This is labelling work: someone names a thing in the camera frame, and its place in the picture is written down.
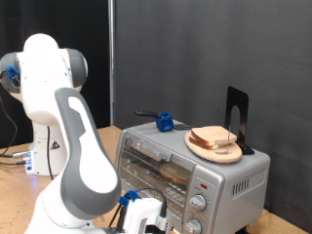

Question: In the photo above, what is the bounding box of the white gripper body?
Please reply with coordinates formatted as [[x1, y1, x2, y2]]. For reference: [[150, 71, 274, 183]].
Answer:
[[121, 197, 172, 234]]

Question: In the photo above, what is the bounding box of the glass oven door with handle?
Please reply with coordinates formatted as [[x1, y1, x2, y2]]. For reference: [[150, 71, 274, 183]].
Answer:
[[115, 131, 198, 233]]

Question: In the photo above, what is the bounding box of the white bread slice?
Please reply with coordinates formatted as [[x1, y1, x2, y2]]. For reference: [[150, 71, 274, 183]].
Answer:
[[159, 162, 191, 186]]

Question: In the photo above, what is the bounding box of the metal oven rack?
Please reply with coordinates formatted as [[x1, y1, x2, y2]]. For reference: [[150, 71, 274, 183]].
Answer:
[[120, 159, 191, 222]]

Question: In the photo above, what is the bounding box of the silver oven knob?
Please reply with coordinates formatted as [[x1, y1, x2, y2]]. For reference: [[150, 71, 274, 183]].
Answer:
[[189, 193, 208, 213], [184, 217, 203, 234]]

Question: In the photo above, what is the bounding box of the silver toaster oven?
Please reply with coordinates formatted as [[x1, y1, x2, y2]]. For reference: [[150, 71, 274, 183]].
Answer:
[[113, 118, 271, 234]]

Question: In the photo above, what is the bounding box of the brown-crusted bread slice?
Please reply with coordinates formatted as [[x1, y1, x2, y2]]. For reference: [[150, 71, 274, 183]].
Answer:
[[190, 125, 238, 148], [188, 136, 225, 151]]

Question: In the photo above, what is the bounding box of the round wooden plate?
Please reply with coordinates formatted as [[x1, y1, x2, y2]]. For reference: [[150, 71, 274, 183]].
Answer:
[[184, 130, 244, 165]]

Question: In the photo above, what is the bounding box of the black metal bookend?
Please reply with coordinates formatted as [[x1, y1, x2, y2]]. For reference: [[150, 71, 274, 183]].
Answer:
[[223, 86, 255, 156]]

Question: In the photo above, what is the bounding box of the vertical metal pole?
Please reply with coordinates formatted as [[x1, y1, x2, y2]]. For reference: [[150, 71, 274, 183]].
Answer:
[[108, 0, 115, 127]]

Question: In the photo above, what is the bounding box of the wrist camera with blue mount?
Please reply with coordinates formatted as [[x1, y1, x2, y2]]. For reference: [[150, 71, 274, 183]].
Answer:
[[155, 214, 171, 234]]

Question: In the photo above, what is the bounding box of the black cable with blue connector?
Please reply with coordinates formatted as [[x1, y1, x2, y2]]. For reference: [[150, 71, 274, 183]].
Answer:
[[0, 64, 169, 232]]

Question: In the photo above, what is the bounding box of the thin metal wire post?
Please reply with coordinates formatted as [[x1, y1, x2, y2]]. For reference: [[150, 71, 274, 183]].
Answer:
[[225, 125, 232, 154]]

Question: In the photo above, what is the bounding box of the base cable with silver plug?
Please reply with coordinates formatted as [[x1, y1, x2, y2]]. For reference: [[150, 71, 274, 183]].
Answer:
[[0, 149, 32, 160]]

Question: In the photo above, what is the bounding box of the thin black base cable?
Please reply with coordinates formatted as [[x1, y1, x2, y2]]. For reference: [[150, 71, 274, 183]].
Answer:
[[0, 159, 27, 167]]

